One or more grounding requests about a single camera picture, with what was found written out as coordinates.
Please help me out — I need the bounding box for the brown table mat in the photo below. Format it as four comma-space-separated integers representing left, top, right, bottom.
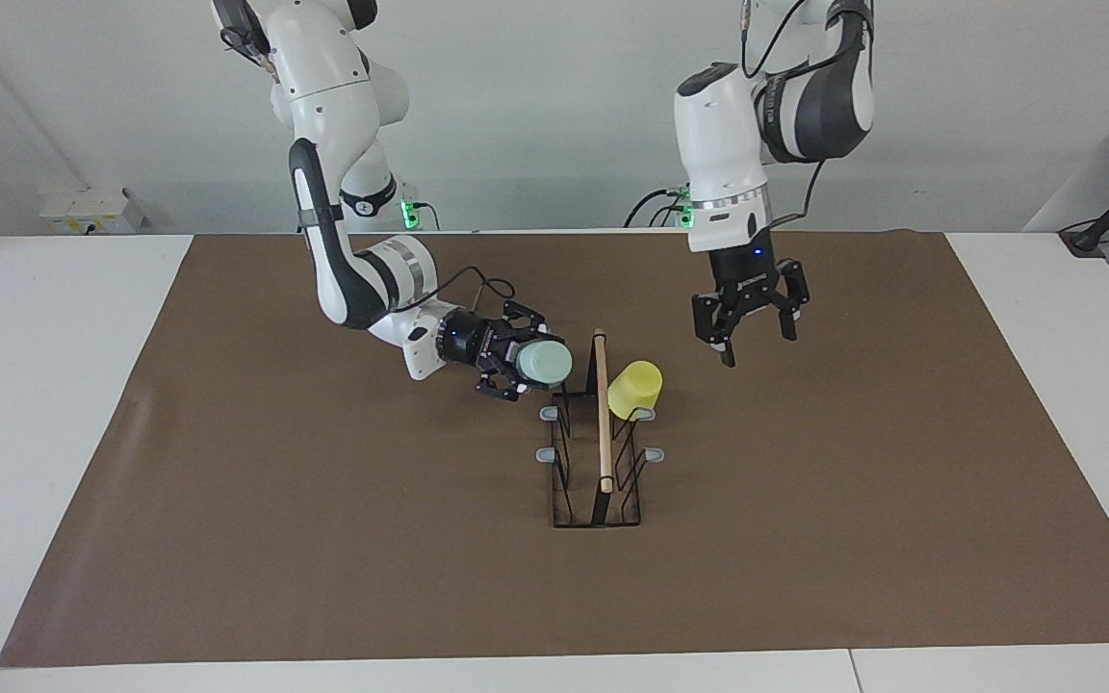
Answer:
0, 229, 1109, 668

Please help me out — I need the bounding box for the yellow plastic cup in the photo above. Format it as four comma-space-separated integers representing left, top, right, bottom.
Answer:
607, 361, 663, 422

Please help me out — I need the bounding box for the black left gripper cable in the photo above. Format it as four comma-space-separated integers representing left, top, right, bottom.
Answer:
740, 0, 830, 232

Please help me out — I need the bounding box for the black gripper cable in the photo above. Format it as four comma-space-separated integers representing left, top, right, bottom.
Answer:
740, 0, 830, 232
415, 267, 517, 319

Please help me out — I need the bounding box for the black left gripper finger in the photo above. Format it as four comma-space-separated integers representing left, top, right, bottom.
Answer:
769, 258, 811, 343
692, 290, 738, 369

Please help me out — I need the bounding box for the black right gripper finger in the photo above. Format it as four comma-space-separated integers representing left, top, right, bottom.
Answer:
475, 370, 529, 403
501, 300, 552, 342

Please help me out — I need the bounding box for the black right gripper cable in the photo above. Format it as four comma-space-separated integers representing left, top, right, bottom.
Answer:
415, 267, 517, 319

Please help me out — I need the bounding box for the pale green plastic cup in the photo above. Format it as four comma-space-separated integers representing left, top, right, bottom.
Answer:
516, 341, 574, 391

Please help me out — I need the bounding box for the black wire cup rack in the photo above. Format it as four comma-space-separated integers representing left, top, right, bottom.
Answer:
535, 328, 666, 528

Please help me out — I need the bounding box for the white power strip box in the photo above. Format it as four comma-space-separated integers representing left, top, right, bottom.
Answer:
39, 185, 146, 235

